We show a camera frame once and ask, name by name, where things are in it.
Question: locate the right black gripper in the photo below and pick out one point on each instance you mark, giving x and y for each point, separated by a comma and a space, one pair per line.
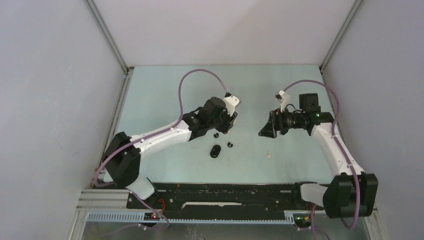
269, 130

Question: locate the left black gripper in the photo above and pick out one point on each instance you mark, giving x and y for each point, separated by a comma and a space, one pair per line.
228, 122

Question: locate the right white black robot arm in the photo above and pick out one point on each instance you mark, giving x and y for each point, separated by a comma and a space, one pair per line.
352, 191

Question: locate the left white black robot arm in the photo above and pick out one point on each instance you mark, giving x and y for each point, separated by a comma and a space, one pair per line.
122, 159

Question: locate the black closed charging case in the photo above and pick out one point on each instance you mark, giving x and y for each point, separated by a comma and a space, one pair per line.
215, 151

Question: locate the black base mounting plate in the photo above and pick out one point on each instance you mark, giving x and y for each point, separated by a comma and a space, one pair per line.
232, 202

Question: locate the right controller board green led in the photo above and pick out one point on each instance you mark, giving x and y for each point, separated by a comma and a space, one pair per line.
302, 219

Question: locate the left controller board red led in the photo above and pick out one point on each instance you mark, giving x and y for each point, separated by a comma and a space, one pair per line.
152, 217

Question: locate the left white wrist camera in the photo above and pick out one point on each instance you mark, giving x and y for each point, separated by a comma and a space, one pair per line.
231, 103

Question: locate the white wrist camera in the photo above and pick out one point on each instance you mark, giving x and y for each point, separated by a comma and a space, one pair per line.
231, 103
284, 99

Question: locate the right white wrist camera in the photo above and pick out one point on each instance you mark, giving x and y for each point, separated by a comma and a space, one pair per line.
284, 99

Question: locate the left aluminium corner post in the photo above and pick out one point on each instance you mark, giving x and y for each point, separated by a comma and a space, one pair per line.
107, 35

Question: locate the aluminium frame rail front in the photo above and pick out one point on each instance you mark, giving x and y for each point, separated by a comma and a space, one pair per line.
115, 200

